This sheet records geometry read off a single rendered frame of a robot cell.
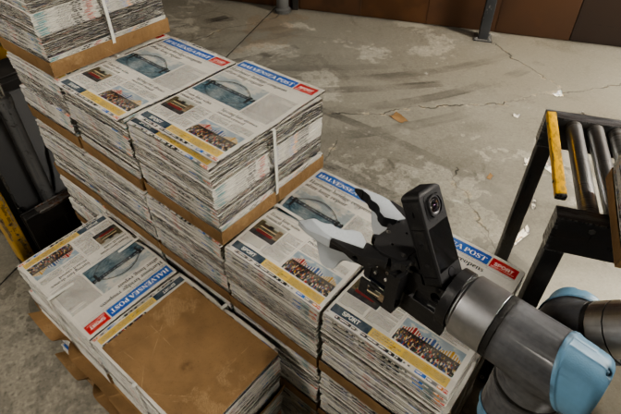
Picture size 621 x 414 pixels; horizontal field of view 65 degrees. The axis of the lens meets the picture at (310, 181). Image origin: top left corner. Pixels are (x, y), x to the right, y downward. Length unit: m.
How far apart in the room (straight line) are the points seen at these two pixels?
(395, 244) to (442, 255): 0.06
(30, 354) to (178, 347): 1.00
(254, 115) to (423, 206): 0.68
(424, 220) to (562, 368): 0.19
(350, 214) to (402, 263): 0.66
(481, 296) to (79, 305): 1.12
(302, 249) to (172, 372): 0.42
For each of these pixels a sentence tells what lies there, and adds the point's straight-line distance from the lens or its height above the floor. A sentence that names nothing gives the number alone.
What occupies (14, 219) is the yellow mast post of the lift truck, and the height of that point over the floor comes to 0.33.
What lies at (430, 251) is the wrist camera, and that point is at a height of 1.27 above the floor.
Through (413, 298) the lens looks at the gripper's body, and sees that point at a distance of 0.61.
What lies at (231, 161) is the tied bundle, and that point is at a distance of 1.04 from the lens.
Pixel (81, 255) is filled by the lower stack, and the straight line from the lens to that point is 1.57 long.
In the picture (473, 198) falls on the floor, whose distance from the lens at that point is 2.63.
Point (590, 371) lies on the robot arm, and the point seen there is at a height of 1.25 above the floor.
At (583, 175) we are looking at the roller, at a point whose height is 0.80.
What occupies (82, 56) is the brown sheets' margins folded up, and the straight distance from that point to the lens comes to 1.46.
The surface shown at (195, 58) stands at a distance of 1.42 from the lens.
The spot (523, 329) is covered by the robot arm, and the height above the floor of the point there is 1.25.
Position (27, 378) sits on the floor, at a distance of 2.15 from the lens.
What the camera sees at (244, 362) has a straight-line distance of 1.24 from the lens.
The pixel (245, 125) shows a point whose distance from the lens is 1.11.
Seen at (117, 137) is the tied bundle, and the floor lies 0.99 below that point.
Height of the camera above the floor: 1.67
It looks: 40 degrees down
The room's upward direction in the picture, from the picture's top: straight up
